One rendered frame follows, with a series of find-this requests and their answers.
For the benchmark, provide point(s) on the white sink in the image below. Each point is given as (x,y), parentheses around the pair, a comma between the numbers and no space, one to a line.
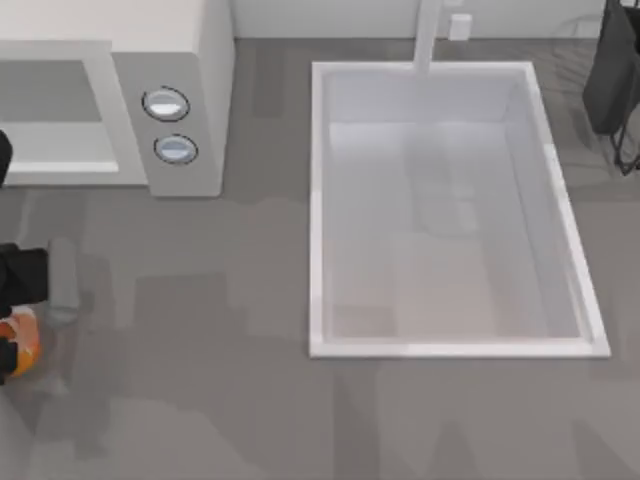
(565,210)

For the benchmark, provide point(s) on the pale grey rounded box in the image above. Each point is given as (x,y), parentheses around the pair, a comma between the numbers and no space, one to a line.
(64,280)

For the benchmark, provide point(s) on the pale microwave door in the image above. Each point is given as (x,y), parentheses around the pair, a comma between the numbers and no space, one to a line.
(110,125)

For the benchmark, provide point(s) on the orange cup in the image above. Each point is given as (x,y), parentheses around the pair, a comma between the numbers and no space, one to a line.
(26,345)

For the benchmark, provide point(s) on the small round microwave knob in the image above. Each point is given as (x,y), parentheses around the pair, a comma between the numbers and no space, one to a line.
(175,149)

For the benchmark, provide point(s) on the tall white tap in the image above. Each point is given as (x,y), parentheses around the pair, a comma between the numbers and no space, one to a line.
(424,35)

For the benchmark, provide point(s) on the pale microwave oven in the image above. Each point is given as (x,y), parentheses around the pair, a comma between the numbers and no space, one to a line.
(210,60)

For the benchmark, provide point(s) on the large round microwave knob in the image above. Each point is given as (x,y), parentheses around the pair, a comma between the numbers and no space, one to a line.
(165,104)

